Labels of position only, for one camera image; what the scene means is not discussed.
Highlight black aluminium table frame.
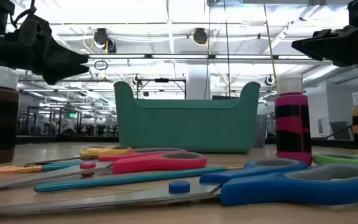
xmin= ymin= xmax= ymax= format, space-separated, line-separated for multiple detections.
xmin=0 ymin=134 xmax=358 ymax=149

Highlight black hanging cable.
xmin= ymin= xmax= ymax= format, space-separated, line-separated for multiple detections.
xmin=203 ymin=0 xmax=213 ymax=100

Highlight teal handle paintbrush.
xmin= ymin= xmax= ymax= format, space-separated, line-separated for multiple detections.
xmin=34 ymin=166 xmax=245 ymax=194

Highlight green handled scissors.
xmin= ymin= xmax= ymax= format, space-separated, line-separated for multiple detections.
xmin=312 ymin=152 xmax=358 ymax=170

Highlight teal plastic bin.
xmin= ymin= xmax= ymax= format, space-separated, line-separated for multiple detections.
xmin=113 ymin=80 xmax=261 ymax=154

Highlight yellow handled scissors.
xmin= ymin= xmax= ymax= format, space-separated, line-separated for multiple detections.
xmin=23 ymin=145 xmax=133 ymax=167

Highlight red handled scissors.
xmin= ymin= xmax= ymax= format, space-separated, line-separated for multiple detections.
xmin=0 ymin=147 xmax=208 ymax=194

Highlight yellow cable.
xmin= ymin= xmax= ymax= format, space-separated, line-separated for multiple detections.
xmin=262 ymin=0 xmax=280 ymax=94

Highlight blue handled scissors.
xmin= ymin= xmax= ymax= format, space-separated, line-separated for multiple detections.
xmin=0 ymin=157 xmax=358 ymax=218

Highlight small bottle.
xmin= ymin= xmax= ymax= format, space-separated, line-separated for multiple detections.
xmin=274 ymin=74 xmax=313 ymax=166

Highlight black background rig frame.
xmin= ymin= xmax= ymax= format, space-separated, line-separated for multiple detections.
xmin=136 ymin=77 xmax=188 ymax=100

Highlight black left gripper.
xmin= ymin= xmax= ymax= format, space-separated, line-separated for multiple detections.
xmin=0 ymin=15 xmax=90 ymax=86

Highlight grey background chair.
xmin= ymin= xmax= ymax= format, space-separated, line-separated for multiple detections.
xmin=329 ymin=121 xmax=353 ymax=140

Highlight blue pencils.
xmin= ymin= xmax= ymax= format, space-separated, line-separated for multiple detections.
xmin=0 ymin=161 xmax=84 ymax=175

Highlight black ceiling cable reel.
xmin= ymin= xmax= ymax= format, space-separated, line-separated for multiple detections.
xmin=92 ymin=27 xmax=118 ymax=54
xmin=192 ymin=27 xmax=209 ymax=46

